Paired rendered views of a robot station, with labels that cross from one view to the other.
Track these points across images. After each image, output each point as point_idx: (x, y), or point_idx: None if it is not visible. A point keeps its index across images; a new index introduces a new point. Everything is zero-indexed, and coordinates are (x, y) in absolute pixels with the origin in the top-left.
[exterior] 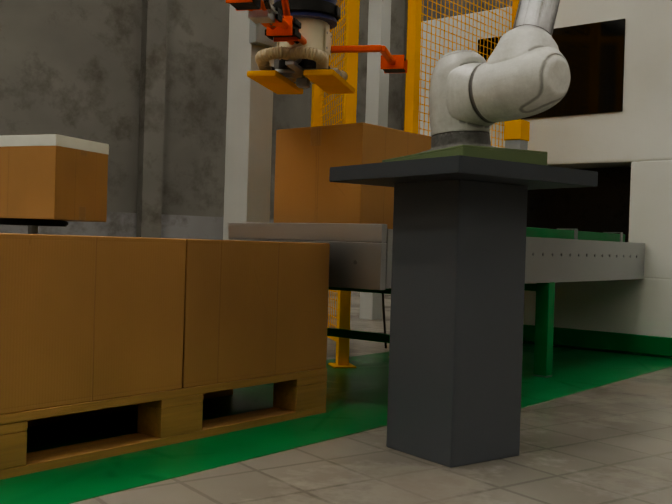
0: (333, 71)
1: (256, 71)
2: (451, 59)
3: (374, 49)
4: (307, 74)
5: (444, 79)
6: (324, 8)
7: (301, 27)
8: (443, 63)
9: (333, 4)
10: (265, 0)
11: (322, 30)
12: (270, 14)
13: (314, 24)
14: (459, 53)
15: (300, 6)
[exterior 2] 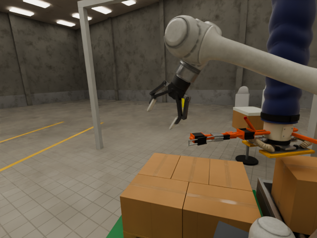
0: (270, 156)
1: (244, 142)
2: (254, 229)
3: (314, 142)
4: (260, 152)
5: (249, 237)
6: (279, 119)
7: (268, 126)
8: (252, 226)
9: (287, 116)
10: (197, 144)
11: (280, 128)
12: (217, 140)
13: (275, 125)
14: (261, 230)
15: (266, 118)
